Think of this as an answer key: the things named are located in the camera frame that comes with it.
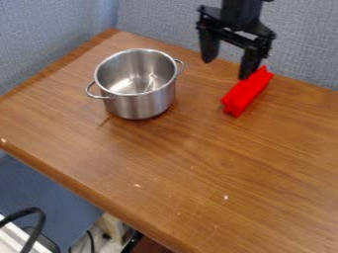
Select red plastic block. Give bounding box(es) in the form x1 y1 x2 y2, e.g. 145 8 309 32
221 65 274 118

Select stainless steel pot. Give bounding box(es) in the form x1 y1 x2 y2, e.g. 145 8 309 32
85 48 185 120

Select white clutter under table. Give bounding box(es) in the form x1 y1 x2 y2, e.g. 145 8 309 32
67 212 142 253

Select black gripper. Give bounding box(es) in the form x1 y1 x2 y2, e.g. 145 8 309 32
197 0 277 80

